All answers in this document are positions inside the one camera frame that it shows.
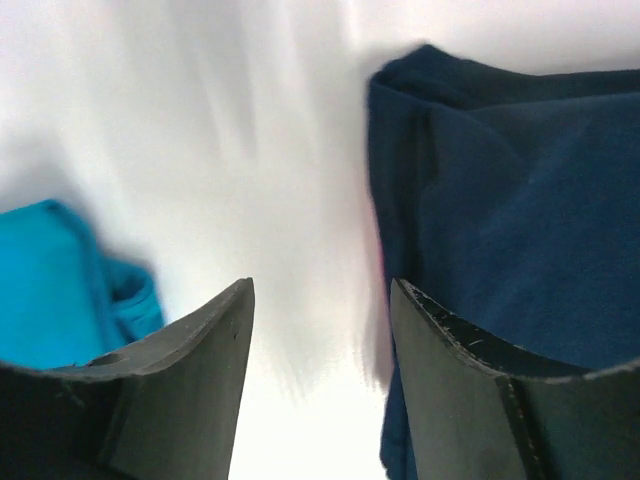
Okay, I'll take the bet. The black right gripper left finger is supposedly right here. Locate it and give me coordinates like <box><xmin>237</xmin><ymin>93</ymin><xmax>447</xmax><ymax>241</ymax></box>
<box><xmin>1</xmin><ymin>278</ymin><xmax>255</xmax><ymax>480</ymax></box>

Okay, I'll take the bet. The navy t shirt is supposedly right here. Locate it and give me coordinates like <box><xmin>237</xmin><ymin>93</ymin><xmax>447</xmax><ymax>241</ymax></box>
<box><xmin>367</xmin><ymin>45</ymin><xmax>639</xmax><ymax>479</ymax></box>

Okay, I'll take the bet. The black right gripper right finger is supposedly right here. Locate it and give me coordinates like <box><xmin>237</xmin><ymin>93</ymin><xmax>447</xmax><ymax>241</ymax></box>
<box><xmin>391</xmin><ymin>280</ymin><xmax>639</xmax><ymax>479</ymax></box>

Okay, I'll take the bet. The teal t shirt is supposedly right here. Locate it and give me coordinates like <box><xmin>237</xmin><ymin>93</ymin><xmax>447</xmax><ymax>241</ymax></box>
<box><xmin>1</xmin><ymin>200</ymin><xmax>164</xmax><ymax>369</ymax></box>

